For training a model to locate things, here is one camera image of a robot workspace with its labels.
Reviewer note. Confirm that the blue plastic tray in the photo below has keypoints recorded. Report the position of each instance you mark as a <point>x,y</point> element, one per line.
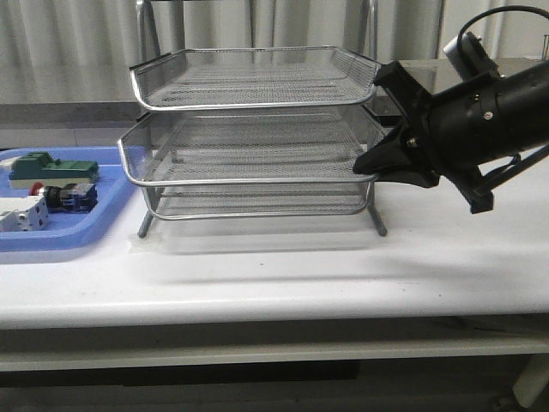
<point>67,231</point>

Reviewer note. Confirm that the green terminal block module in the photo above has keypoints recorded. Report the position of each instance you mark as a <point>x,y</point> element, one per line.
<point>41,167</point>

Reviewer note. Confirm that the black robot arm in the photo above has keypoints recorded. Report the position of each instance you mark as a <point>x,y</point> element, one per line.
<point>523,109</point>

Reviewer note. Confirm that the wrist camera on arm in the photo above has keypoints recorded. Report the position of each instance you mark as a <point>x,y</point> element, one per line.
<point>471,59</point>

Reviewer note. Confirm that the white table leg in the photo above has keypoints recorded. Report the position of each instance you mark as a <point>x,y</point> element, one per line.
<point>532,381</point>

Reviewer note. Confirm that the silver rack frame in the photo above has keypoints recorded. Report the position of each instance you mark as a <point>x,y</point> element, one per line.
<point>148,38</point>

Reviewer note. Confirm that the red emergency stop button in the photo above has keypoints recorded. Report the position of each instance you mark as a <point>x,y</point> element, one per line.
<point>73,198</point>

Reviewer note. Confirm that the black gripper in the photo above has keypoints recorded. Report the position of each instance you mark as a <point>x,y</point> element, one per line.
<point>447,134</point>

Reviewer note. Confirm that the white circuit breaker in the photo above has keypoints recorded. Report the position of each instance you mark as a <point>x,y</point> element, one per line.
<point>23,214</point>

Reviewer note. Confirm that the dark granite counter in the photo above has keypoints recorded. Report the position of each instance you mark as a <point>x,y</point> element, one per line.
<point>97,95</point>

